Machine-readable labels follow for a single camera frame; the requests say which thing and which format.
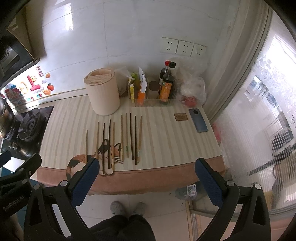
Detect black cap soy bottle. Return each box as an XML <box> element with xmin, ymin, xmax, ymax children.
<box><xmin>159</xmin><ymin>61</ymin><xmax>176</xmax><ymax>102</ymax></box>

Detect small brown card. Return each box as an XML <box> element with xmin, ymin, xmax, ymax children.
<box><xmin>174</xmin><ymin>113</ymin><xmax>188</xmax><ymax>121</ymax></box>

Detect brown lidded jar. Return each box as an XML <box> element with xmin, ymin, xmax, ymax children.
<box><xmin>147</xmin><ymin>81</ymin><xmax>160</xmax><ymax>99</ymax></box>

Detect blue smartphone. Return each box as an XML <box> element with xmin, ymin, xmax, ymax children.
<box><xmin>189</xmin><ymin>108</ymin><xmax>208</xmax><ymax>133</ymax></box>

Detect black range hood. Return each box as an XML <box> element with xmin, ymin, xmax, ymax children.
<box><xmin>1</xmin><ymin>11</ymin><xmax>40</xmax><ymax>88</ymax></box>

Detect white plastic bag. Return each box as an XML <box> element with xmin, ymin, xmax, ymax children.
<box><xmin>170</xmin><ymin>57</ymin><xmax>207</xmax><ymax>108</ymax></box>

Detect white seasoning packet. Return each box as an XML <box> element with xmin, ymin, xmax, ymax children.
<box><xmin>138</xmin><ymin>67</ymin><xmax>147</xmax><ymax>93</ymax></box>

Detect clear plastic bag left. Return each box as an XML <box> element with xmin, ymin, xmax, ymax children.
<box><xmin>114</xmin><ymin>66</ymin><xmax>134</xmax><ymax>96</ymax></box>

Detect black cooking pot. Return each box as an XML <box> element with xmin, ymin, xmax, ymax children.
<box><xmin>0</xmin><ymin>98</ymin><xmax>15</xmax><ymax>138</ymax></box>

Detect grey slipper right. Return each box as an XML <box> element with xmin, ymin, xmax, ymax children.
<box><xmin>132</xmin><ymin>202</ymin><xmax>147</xmax><ymax>216</ymax></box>

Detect light chopstick green band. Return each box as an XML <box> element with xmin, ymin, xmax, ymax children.
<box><xmin>125</xmin><ymin>113</ymin><xmax>129</xmax><ymax>158</ymax></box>

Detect beige cylindrical utensil holder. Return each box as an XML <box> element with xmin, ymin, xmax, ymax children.
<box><xmin>84</xmin><ymin>68</ymin><xmax>120</xmax><ymax>116</ymax></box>

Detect clear plastic organizer tray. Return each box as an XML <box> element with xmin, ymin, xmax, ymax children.
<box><xmin>128</xmin><ymin>99</ymin><xmax>178</xmax><ymax>107</ymax></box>

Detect black gas stove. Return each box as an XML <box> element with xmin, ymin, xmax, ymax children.
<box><xmin>1</xmin><ymin>106</ymin><xmax>54</xmax><ymax>160</ymax></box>

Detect grey slipper left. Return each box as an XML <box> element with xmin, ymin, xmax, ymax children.
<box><xmin>110</xmin><ymin>201</ymin><xmax>126</xmax><ymax>216</ymax></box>

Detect grey slipper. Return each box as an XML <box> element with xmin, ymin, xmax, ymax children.
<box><xmin>110</xmin><ymin>201</ymin><xmax>126</xmax><ymax>216</ymax></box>
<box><xmin>132</xmin><ymin>202</ymin><xmax>147</xmax><ymax>216</ymax></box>

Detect yellow seasoning box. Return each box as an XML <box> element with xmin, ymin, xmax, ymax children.
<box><xmin>128</xmin><ymin>78</ymin><xmax>134</xmax><ymax>103</ymax></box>

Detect middle wall socket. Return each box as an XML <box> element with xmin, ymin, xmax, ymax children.
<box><xmin>176</xmin><ymin>40</ymin><xmax>194</xmax><ymax>57</ymax></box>

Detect right wall socket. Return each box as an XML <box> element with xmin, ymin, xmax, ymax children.
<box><xmin>191</xmin><ymin>43</ymin><xmax>207</xmax><ymax>57</ymax></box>

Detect colourful wall stickers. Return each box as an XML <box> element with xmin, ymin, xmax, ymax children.
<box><xmin>1</xmin><ymin>66</ymin><xmax>55</xmax><ymax>108</ymax></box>

